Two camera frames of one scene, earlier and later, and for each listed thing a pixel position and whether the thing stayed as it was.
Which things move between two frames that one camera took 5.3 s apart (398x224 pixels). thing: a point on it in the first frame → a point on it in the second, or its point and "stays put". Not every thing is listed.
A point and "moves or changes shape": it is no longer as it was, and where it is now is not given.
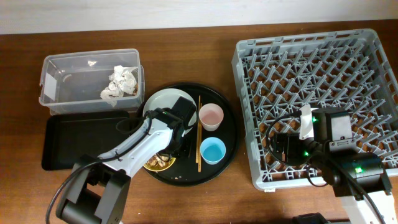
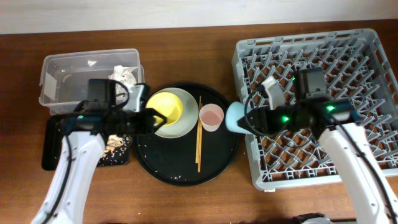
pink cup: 211,116 stays put
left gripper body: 176,148 → 132,122
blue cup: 212,150 → 234,111
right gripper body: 296,150 → 282,117
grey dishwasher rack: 347,70 stays put
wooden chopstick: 198,131 stays put
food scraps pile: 155,162 moves or changes shape
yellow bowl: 155,168 → 166,104
